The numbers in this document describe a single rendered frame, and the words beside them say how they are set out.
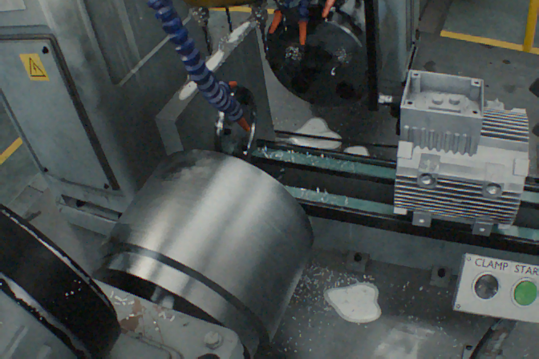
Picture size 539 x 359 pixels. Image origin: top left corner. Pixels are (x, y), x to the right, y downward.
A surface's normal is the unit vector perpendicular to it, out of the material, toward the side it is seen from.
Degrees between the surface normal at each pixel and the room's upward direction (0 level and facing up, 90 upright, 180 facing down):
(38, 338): 68
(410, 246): 90
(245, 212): 36
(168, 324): 0
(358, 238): 90
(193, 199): 9
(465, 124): 90
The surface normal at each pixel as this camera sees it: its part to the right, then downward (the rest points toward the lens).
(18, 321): 0.71, -0.26
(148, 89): 0.92, 0.15
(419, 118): -0.35, 0.66
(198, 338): -0.14, -0.74
